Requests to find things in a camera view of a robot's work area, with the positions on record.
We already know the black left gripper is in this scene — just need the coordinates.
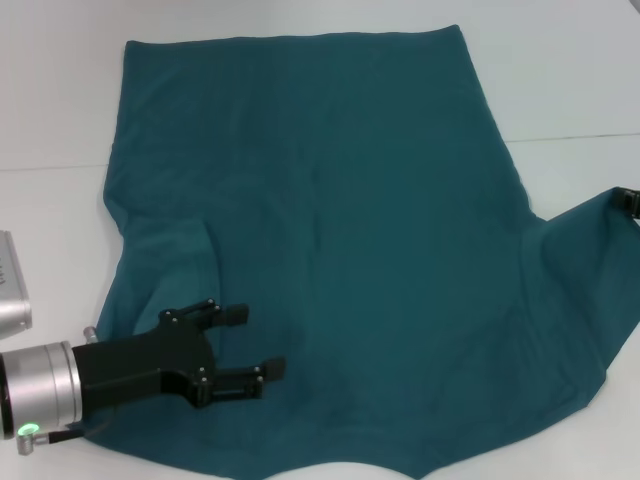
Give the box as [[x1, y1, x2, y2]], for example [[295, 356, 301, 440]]
[[72, 298, 288, 409]]

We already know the teal blue shirt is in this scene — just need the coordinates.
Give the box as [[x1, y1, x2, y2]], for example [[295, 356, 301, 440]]
[[82, 24, 640, 480]]

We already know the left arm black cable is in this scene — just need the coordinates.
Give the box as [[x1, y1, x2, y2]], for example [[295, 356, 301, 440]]
[[14, 407, 110, 457]]

